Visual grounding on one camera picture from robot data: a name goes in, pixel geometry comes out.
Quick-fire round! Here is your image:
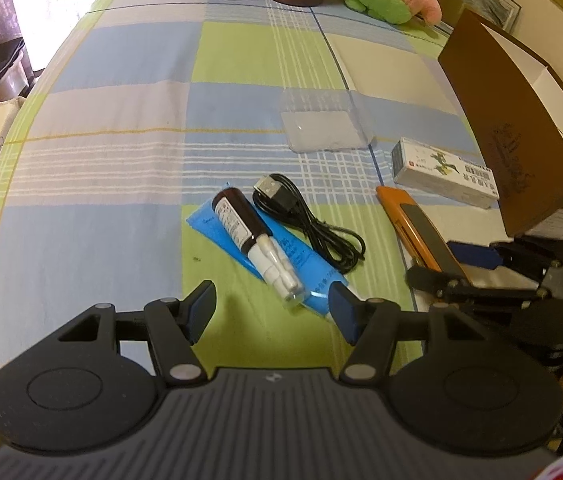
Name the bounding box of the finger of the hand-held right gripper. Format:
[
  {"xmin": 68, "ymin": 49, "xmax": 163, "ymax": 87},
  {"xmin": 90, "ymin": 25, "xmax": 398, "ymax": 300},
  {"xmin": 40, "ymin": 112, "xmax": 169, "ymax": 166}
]
[
  {"xmin": 405, "ymin": 265, "xmax": 549, "ymax": 306},
  {"xmin": 447, "ymin": 240, "xmax": 563, "ymax": 286}
]

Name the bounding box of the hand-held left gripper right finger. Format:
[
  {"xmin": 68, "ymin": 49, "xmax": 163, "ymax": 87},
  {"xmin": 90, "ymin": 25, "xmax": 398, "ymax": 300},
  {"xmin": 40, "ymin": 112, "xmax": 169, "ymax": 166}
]
[{"xmin": 329, "ymin": 282, "xmax": 499, "ymax": 386}]

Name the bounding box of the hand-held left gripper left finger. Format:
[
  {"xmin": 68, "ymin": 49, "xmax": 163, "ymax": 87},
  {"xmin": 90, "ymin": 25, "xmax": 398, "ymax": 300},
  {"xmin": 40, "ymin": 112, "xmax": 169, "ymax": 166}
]
[{"xmin": 36, "ymin": 281, "xmax": 217, "ymax": 387}]

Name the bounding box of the blue packet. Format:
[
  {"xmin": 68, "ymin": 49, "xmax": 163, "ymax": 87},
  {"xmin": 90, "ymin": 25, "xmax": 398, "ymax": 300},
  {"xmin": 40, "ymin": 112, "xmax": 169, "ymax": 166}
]
[{"xmin": 186, "ymin": 200, "xmax": 357, "ymax": 321}]

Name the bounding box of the orange utility knife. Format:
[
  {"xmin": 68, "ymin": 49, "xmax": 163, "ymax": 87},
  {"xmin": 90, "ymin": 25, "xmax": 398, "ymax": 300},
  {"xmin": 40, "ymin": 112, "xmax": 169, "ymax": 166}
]
[{"xmin": 376, "ymin": 186, "xmax": 472, "ymax": 283}]

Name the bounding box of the white bird print medicine box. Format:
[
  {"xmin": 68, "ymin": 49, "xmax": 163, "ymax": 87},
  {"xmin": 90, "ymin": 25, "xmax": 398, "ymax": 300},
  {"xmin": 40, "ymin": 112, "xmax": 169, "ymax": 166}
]
[{"xmin": 392, "ymin": 137, "xmax": 499, "ymax": 209}]

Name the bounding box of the brown vial with white capsules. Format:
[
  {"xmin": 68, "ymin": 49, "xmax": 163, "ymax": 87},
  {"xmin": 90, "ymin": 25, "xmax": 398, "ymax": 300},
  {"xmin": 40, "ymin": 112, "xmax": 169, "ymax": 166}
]
[{"xmin": 212, "ymin": 187, "xmax": 307, "ymax": 308}]

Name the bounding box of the black usb cable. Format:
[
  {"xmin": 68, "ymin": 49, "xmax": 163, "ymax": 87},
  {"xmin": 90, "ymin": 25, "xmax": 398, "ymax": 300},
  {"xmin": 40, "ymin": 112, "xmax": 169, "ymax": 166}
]
[{"xmin": 252, "ymin": 174, "xmax": 366, "ymax": 273}]

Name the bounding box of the brown cardboard box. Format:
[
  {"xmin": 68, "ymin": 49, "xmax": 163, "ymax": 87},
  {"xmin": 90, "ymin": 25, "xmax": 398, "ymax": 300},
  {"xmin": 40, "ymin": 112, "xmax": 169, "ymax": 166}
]
[{"xmin": 437, "ymin": 9, "xmax": 563, "ymax": 242}]

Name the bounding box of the clear plastic box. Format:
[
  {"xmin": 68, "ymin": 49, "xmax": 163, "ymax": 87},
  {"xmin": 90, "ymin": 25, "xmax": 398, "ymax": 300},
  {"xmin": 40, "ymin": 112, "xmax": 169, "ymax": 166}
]
[{"xmin": 280, "ymin": 87, "xmax": 375, "ymax": 153}]

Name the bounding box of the dark storage bin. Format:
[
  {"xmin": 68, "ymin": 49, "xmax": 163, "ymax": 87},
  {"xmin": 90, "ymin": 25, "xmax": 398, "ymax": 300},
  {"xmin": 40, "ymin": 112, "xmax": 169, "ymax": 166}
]
[{"xmin": 0, "ymin": 37, "xmax": 31, "ymax": 98}]

